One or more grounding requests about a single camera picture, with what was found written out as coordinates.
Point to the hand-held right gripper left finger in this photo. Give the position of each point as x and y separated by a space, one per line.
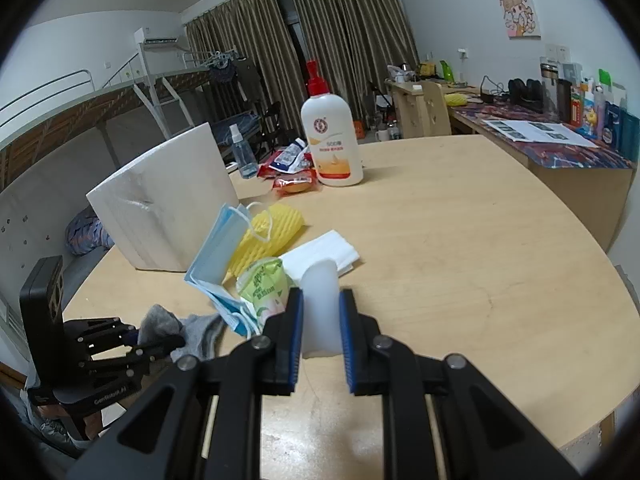
295 340

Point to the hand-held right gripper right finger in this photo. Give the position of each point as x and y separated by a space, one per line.
347 340

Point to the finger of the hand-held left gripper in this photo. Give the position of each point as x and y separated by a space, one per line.
135 360
102 332

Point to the white foam piece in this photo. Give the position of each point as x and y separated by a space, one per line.
322 305

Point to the green wet wipe packet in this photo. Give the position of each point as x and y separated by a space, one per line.
260 285

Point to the grey sock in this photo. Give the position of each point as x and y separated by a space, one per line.
200 332

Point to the white tissue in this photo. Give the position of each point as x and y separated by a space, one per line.
325 250

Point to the yellow foam fruit net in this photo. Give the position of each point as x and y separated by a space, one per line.
280 225

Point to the blue face mask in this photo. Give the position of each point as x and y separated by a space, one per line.
212 255

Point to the white foam box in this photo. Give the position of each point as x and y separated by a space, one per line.
165 195

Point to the person's left forearm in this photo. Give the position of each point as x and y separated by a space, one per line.
55 435

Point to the person's left hand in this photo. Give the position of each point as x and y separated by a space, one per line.
100 422

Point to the blue printed blanket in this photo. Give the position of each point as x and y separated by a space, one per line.
87 235

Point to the blue white sachet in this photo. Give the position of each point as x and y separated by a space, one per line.
287 157

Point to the white metal bunk bed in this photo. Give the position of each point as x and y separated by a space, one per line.
60 125
170 70

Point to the clear spray bottle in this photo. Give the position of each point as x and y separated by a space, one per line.
244 155

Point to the white lotion bottle red pump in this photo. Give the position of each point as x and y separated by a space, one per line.
332 140

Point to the orange box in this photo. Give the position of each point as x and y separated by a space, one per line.
358 127

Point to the black folding chair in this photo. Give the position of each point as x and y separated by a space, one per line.
270 122

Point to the blue plaid mattress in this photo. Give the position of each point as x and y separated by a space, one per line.
240 125

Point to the wooden desk with drawers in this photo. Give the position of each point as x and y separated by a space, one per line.
405 105

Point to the wooden chair with smiley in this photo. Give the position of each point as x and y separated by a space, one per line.
435 110

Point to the folded black chair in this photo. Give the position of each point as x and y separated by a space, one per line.
380 95

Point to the yellow cloth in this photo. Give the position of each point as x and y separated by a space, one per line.
456 98

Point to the hanging dark green shirt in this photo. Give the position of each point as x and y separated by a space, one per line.
247 77

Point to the white kettle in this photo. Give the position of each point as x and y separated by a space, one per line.
400 75

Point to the desk with patterned cover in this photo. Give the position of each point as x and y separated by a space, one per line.
565 170

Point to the hanging dark blue shirt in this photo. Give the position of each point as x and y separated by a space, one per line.
222 72

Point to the printed paper sheet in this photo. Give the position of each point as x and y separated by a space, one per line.
535 132

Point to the yellow black pouch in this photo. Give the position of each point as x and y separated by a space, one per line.
427 70

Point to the green bottle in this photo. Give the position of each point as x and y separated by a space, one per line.
446 72

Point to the white air conditioner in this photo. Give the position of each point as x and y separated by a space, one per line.
157 35

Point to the brown curtain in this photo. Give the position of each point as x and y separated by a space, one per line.
250 35
355 35

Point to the black headphones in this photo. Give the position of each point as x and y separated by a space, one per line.
525 91

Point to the silver thermos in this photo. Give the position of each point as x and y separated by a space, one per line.
549 77

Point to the row of toiletry bottles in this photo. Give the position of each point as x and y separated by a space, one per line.
607 115

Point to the white wall socket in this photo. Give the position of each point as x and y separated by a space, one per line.
463 53

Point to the white wall switch panel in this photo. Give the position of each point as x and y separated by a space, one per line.
557 51

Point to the cartoon wall poster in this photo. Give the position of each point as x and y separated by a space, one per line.
520 10

